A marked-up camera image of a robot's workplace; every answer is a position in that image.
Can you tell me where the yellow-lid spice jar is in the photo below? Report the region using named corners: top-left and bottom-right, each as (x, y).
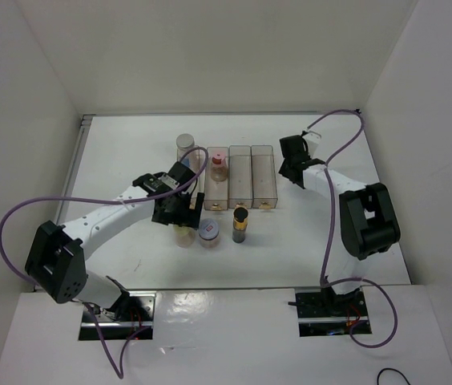
top-left (173, 225), bottom-right (196, 248)

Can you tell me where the pink-lid spice jar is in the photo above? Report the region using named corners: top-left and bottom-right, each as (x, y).
top-left (210, 151), bottom-right (228, 182)

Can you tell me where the tall silver-lid blue-label spice jar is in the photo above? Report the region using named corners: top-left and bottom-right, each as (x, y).
top-left (176, 133), bottom-right (200, 172)

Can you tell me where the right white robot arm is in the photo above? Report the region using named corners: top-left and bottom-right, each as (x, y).
top-left (279, 135), bottom-right (401, 315)

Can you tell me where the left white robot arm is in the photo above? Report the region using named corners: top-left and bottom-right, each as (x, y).
top-left (25, 161), bottom-right (204, 321)

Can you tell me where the white-lid red-label spice jar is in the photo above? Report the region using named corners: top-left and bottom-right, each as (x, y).
top-left (198, 218), bottom-right (220, 249)

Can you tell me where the clear bin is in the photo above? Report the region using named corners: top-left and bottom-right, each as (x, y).
top-left (204, 147), bottom-right (229, 211)
top-left (228, 145), bottom-right (253, 209)
top-left (251, 145), bottom-right (278, 210)
top-left (188, 150), bottom-right (204, 209)

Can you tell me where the black-cap gold-band pepper bottle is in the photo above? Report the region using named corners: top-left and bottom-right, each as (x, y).
top-left (232, 206), bottom-right (248, 243)

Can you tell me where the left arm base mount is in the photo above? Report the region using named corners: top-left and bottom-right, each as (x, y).
top-left (78, 290), bottom-right (156, 341)

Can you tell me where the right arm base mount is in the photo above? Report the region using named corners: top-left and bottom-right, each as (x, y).
top-left (288, 289), bottom-right (372, 337)

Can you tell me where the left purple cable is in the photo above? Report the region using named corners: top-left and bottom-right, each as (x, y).
top-left (0, 146), bottom-right (209, 380)

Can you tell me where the black cable on floor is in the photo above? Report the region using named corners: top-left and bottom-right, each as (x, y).
top-left (377, 367), bottom-right (411, 385)

